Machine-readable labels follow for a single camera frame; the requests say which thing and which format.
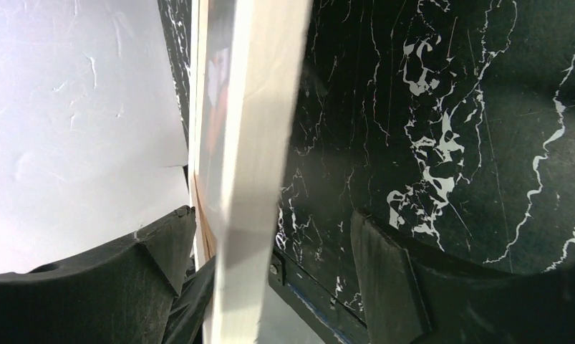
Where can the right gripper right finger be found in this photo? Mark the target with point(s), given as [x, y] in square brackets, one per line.
[415, 293]

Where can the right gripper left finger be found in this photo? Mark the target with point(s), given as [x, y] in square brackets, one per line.
[119, 292]

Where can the white wooden photo frame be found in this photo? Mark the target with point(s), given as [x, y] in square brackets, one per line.
[245, 71]

